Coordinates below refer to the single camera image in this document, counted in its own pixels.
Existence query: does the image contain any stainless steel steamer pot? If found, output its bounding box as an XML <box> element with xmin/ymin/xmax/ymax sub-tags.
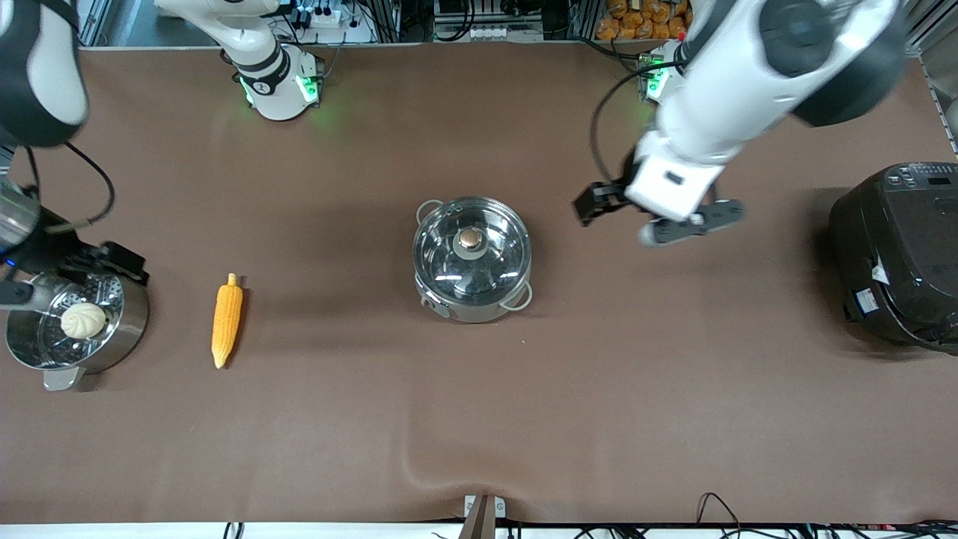
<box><xmin>5</xmin><ymin>272</ymin><xmax>150</xmax><ymax>392</ymax></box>

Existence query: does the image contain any yellow corn cob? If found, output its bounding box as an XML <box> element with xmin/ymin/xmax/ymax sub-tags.
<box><xmin>211</xmin><ymin>273</ymin><xmax>244</xmax><ymax>370</ymax></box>

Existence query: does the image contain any stainless steel cooking pot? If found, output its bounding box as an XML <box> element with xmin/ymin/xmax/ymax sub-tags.
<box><xmin>413</xmin><ymin>197</ymin><xmax>534</xmax><ymax>324</ymax></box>

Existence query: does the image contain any white steamed bun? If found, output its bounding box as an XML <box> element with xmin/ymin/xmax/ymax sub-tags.
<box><xmin>60</xmin><ymin>302</ymin><xmax>108</xmax><ymax>340</ymax></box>

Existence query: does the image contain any pile of orange snacks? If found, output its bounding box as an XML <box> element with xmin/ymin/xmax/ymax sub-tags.
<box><xmin>595</xmin><ymin>0</ymin><xmax>693</xmax><ymax>42</ymax></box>

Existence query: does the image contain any brown table cloth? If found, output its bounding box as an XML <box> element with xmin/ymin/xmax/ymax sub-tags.
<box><xmin>0</xmin><ymin>41</ymin><xmax>958</xmax><ymax>525</ymax></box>

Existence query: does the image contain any black rice cooker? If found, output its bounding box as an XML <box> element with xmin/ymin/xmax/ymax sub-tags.
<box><xmin>829</xmin><ymin>162</ymin><xmax>958</xmax><ymax>354</ymax></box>

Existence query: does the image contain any grey metal table clamp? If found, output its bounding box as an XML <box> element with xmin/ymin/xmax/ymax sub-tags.
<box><xmin>458</xmin><ymin>493</ymin><xmax>507</xmax><ymax>539</ymax></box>

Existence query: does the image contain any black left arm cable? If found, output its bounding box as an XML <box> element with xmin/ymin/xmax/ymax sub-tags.
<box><xmin>588</xmin><ymin>66</ymin><xmax>678</xmax><ymax>188</ymax></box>

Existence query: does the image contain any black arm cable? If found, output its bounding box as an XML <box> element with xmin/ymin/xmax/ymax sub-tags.
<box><xmin>588</xmin><ymin>66</ymin><xmax>678</xmax><ymax>188</ymax></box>
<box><xmin>25</xmin><ymin>141</ymin><xmax>117</xmax><ymax>229</ymax></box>

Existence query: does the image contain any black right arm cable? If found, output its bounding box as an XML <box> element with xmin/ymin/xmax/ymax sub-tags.
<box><xmin>25</xmin><ymin>141</ymin><xmax>117</xmax><ymax>229</ymax></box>

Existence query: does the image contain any black looped floor cable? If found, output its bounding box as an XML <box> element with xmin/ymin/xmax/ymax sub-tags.
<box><xmin>695</xmin><ymin>491</ymin><xmax>743</xmax><ymax>534</ymax></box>

